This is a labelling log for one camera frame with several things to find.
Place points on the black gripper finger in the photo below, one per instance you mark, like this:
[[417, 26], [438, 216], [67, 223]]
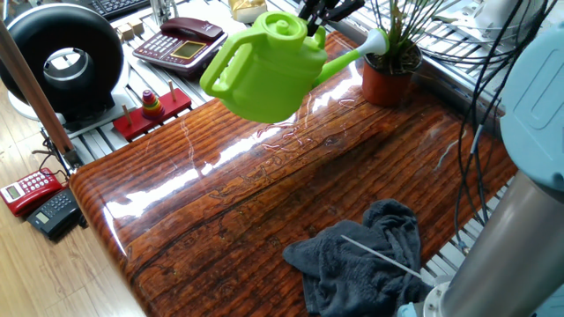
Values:
[[315, 22], [343, 9]]

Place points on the green plastic watering can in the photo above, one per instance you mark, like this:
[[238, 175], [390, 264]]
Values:
[[269, 79]]

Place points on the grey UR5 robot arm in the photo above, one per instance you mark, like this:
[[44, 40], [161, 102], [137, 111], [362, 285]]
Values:
[[529, 110]]

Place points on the green plant in terracotta pot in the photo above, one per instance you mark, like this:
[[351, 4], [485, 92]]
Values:
[[383, 88]]

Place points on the gold wrapped box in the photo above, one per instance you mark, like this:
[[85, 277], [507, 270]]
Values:
[[249, 11]]

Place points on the maroon desk telephone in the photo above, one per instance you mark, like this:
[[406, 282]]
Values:
[[185, 48]]

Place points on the clear glass jar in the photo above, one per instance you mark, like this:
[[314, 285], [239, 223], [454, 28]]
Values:
[[163, 11]]

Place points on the small wooden block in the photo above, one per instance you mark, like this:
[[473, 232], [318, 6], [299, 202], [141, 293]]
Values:
[[126, 32], [137, 25]]

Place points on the black computer keyboard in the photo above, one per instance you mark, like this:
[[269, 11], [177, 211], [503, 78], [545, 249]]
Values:
[[114, 6]]

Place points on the red peg tower base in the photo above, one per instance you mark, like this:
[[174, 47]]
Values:
[[132, 127]]

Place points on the glossy brown wooden board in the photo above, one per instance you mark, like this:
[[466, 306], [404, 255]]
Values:
[[220, 220]]

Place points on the white zip tie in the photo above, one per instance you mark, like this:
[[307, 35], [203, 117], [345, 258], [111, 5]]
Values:
[[379, 256]]

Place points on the dark grey towel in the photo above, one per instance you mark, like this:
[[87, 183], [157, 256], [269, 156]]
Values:
[[352, 264]]

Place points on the black telephone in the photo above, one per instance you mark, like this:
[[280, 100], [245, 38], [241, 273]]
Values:
[[53, 213]]

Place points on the red telephone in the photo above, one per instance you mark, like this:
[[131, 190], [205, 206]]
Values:
[[26, 189]]

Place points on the brown angled frame pole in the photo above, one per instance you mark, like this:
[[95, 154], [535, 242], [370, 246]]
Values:
[[31, 83]]

